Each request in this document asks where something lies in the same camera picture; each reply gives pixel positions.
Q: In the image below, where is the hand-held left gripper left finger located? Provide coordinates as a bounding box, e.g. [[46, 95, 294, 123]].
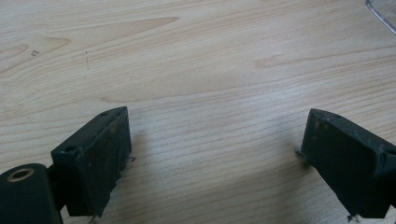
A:
[[50, 105, 133, 218]]

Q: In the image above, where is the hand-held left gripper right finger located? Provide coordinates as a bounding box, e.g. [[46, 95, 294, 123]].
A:
[[299, 107, 396, 219]]

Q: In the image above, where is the clear plastic container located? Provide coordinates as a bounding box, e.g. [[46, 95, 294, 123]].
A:
[[364, 0, 396, 35]]

